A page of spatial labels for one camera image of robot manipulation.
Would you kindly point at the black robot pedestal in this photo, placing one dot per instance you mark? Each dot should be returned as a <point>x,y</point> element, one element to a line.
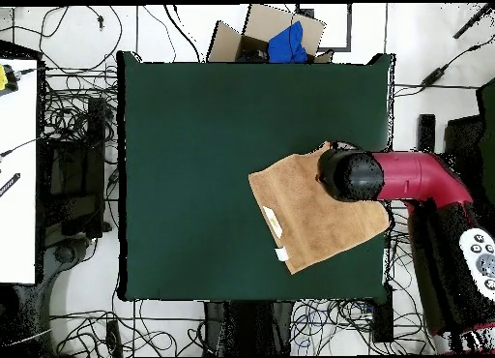
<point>247,327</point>

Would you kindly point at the brown cardboard box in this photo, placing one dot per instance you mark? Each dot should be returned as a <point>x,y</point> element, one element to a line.
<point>263,25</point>

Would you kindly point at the black upright post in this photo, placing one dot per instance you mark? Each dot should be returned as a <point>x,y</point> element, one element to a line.
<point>426,131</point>

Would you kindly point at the white desk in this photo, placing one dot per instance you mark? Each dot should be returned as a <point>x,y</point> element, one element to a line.
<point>17,180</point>

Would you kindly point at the black computer tower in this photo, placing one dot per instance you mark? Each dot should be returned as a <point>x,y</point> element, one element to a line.
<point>73,168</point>

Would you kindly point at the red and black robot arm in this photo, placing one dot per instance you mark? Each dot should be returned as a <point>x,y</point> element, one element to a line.
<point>417,176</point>

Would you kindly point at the black square frame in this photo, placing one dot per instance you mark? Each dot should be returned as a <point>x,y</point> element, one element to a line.
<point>349,29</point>

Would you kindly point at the dark green table cloth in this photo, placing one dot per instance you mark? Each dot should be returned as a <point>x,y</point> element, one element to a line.
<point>174,141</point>

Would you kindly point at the blue cloth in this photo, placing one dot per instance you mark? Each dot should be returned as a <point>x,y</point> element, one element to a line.
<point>288,44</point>

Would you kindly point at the black slanted bar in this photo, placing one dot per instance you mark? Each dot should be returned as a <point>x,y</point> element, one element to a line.
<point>473,21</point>

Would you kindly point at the yellow and black tool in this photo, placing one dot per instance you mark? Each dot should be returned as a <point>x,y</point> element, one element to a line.
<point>3,77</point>

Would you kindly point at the tan terry towel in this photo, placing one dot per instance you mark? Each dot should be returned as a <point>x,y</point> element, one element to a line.
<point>309,226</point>

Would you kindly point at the black power adapter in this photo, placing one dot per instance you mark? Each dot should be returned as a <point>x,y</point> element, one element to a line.
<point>433,76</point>

